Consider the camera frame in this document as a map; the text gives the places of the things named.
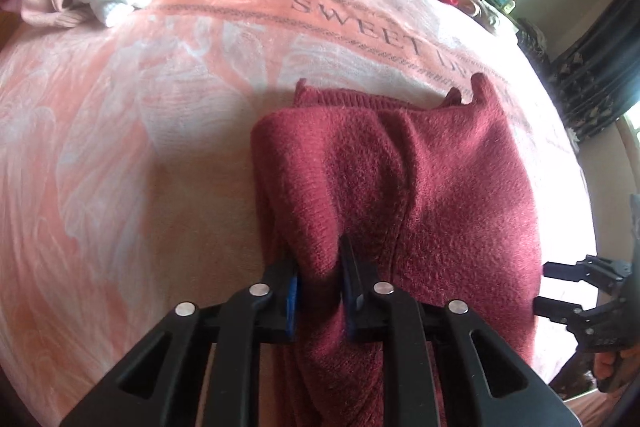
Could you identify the pink floral bed blanket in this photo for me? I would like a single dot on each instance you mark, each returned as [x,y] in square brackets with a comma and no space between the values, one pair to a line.
[126,180]

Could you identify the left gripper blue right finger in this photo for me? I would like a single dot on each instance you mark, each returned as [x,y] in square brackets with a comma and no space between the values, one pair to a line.
[352,289]

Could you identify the dark red knit sweater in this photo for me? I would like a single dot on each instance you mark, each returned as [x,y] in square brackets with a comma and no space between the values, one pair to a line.
[437,199]

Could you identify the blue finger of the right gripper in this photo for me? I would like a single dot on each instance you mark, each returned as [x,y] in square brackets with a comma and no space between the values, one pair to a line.
[580,271]
[557,311]

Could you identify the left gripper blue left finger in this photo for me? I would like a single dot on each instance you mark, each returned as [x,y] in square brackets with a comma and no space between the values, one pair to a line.
[290,304]

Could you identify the person right hand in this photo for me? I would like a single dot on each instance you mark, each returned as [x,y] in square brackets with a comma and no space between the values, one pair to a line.
[615,370]

